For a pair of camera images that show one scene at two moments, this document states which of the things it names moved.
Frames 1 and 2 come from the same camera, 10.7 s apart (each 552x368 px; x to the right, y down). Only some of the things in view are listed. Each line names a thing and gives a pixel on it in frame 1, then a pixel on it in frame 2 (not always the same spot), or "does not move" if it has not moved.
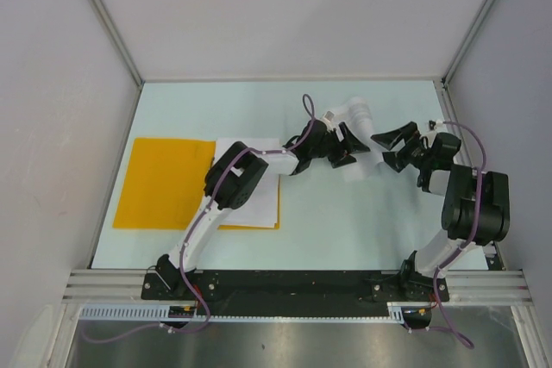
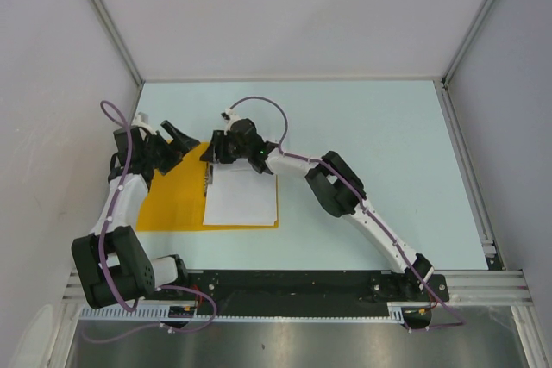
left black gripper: (348, 146) -> (175, 150)
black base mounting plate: (297, 293) does not move
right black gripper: (408, 132) -> (216, 148)
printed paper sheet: (356, 113) -> (240, 195)
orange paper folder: (163, 185) does not move
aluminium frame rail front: (465, 287) does not move
